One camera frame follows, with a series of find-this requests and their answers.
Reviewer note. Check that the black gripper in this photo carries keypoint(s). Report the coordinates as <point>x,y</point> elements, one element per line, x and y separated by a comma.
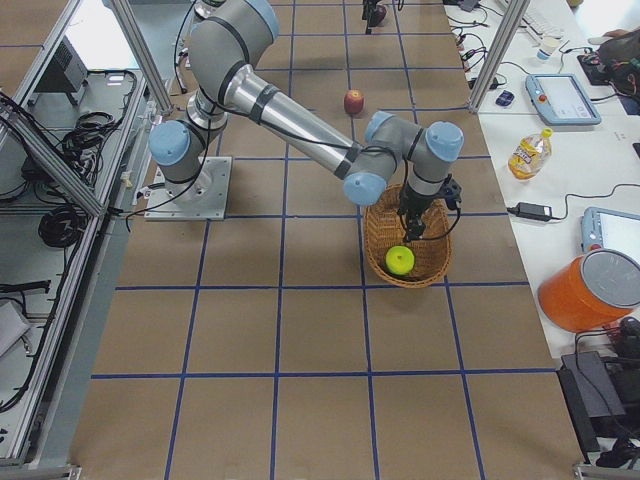
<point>370,12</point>
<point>414,205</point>

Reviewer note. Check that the red apple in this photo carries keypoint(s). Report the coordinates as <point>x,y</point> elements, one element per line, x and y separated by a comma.
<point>353,102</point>
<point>378,15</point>

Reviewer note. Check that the green apple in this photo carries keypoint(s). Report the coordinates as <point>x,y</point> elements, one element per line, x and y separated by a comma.
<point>399,260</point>

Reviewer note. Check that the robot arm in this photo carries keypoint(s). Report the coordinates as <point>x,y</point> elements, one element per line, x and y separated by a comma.
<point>224,49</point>

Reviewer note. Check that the black power adapter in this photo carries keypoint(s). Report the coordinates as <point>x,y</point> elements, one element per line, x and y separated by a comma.
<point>531,211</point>

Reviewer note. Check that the orange juice bottle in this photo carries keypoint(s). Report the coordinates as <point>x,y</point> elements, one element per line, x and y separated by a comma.
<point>531,154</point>

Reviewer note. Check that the dark blue checkered pouch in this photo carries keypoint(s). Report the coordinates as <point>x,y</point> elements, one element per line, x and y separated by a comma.
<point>505,98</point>

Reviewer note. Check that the paper cup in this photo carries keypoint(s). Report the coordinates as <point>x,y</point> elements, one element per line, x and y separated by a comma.
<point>546,47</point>

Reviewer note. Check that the orange cylindrical container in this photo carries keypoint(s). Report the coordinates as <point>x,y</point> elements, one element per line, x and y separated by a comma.
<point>595,289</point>

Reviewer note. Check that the teach pendant tablet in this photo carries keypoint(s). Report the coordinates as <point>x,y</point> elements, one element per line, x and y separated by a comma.
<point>610,229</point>
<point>560,100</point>

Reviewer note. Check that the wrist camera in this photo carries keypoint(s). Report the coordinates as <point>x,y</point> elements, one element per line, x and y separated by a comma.
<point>451,191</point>

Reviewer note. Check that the aluminium frame post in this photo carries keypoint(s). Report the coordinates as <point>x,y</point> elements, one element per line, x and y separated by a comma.
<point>500,44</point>

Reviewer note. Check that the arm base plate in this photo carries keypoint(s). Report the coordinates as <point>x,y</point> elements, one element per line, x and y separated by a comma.
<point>206,199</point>

